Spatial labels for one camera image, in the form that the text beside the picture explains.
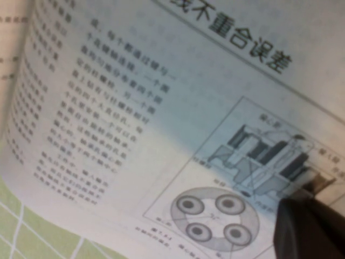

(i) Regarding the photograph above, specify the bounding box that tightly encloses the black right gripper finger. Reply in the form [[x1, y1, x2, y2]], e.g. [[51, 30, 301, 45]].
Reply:
[[273, 188, 345, 259]]

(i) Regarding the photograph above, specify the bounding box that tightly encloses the book with diagrams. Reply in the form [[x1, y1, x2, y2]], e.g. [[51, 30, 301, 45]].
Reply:
[[0, 0, 345, 259]]

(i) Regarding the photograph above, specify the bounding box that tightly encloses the green white checked tablecloth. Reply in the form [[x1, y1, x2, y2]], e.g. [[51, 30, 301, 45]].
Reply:
[[0, 174, 128, 259]]

